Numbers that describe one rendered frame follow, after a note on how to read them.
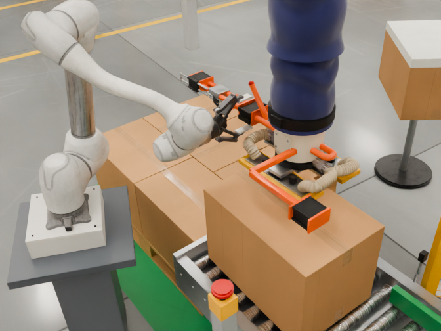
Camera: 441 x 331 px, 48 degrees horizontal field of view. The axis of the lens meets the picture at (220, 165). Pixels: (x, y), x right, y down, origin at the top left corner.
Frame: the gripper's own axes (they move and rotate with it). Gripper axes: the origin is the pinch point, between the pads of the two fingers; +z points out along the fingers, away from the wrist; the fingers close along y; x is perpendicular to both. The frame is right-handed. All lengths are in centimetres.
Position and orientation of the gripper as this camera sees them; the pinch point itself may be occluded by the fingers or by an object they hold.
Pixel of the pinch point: (247, 111)
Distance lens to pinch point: 192.7
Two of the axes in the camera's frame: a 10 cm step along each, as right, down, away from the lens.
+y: 0.4, 8.1, 5.9
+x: 6.1, 4.4, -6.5
